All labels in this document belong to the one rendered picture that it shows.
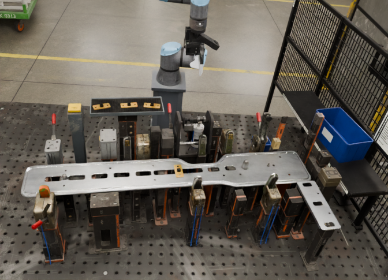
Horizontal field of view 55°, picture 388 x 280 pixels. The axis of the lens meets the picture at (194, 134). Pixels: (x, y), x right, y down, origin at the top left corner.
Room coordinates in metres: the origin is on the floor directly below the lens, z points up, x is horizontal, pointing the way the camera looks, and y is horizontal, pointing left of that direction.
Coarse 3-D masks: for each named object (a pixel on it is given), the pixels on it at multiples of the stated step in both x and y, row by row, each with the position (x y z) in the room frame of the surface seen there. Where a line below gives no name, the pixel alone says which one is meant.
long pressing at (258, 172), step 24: (48, 168) 1.19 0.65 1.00; (72, 168) 1.21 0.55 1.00; (96, 168) 1.23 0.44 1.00; (120, 168) 1.25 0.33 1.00; (144, 168) 1.27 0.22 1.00; (168, 168) 1.29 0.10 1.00; (192, 168) 1.31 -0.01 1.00; (240, 168) 1.36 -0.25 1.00; (264, 168) 1.38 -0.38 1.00; (288, 168) 1.41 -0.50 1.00; (24, 192) 1.03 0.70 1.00; (72, 192) 1.06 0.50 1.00; (96, 192) 1.09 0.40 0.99
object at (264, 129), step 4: (268, 112) 1.57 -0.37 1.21; (264, 116) 1.55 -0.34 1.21; (268, 116) 1.53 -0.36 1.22; (264, 120) 1.54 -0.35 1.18; (268, 120) 1.52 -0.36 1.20; (264, 124) 1.55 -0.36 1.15; (268, 124) 1.55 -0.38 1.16; (260, 128) 1.55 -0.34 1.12; (264, 128) 1.55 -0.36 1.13; (260, 132) 1.54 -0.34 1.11; (264, 132) 1.55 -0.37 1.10; (260, 136) 1.53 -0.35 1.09; (264, 136) 1.54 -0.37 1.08; (260, 140) 1.53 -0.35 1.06; (264, 140) 1.53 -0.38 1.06
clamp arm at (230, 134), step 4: (228, 132) 1.50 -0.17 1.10; (232, 132) 1.51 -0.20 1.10; (228, 136) 1.50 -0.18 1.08; (232, 136) 1.50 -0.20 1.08; (228, 140) 1.50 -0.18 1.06; (232, 140) 1.50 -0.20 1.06; (228, 144) 1.49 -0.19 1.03; (232, 144) 1.50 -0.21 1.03; (228, 148) 1.49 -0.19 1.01; (228, 152) 1.48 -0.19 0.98
